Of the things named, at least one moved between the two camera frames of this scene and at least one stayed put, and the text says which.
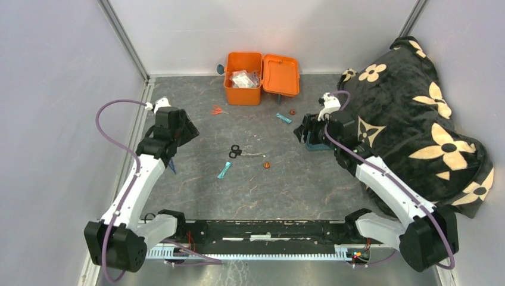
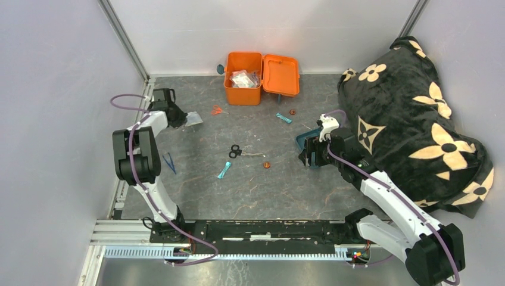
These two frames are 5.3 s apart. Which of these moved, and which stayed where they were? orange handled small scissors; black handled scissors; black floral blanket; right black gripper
Moved: right black gripper
Stayed: orange handled small scissors; black handled scissors; black floral blanket
